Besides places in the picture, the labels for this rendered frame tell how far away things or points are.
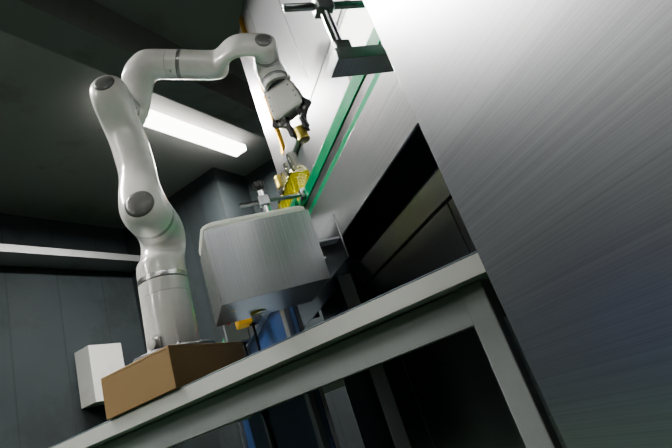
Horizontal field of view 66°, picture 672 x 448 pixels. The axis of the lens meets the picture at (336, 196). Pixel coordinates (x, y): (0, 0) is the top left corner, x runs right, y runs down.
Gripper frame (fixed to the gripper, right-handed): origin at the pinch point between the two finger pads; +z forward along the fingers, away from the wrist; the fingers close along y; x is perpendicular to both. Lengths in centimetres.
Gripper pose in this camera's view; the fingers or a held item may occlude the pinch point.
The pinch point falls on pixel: (298, 128)
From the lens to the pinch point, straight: 149.5
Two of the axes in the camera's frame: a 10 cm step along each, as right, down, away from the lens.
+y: -8.2, 5.2, 2.3
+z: 4.1, 8.2, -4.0
